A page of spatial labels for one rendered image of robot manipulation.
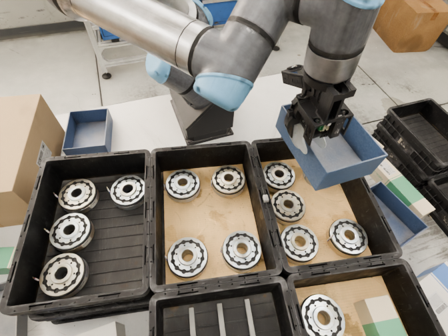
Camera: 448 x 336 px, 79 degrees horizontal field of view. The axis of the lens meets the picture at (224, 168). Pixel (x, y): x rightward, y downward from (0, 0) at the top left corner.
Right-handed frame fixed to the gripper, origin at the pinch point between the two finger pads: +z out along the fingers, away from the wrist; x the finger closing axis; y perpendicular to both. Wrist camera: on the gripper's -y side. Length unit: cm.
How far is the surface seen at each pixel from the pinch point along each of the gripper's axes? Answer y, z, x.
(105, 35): -194, 70, -60
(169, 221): -2.9, 24.8, -35.1
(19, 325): 10, 29, -78
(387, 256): 25.0, 20.6, 13.7
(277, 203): 1.7, 25.4, -3.8
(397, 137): -31, 71, 83
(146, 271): 11.9, 14.1, -40.6
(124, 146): -46, 37, -48
